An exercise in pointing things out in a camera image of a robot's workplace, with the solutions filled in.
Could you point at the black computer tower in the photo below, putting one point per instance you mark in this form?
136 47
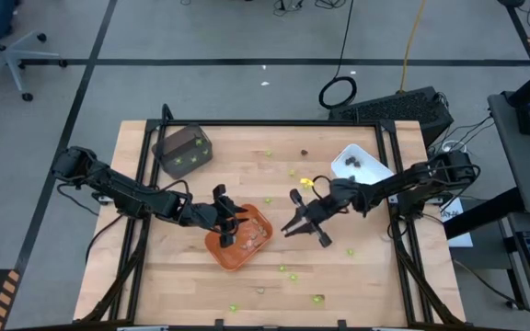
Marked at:
394 108

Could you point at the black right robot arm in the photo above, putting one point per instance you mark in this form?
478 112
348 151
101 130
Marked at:
407 184

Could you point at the dark grey plastic bin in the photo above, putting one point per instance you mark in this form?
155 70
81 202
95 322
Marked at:
182 147

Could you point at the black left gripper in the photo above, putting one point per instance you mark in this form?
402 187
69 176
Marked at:
210 216

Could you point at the white paper sheet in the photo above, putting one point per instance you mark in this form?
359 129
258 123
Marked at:
458 230

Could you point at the grey desk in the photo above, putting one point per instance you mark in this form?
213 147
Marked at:
522 161

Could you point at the orange plastic bin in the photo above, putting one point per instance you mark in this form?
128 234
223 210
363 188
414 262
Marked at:
228 259

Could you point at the office chair base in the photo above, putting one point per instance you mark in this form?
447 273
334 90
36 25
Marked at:
9 57

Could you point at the white plastic bin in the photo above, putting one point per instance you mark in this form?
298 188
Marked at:
368 165

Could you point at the black aluminium table frame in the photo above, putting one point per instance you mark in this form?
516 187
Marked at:
265 122

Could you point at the black desk support bar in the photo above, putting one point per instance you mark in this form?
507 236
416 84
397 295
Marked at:
481 216

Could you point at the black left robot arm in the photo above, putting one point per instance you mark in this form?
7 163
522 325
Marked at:
108 184

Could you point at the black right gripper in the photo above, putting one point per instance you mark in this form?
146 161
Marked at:
338 197

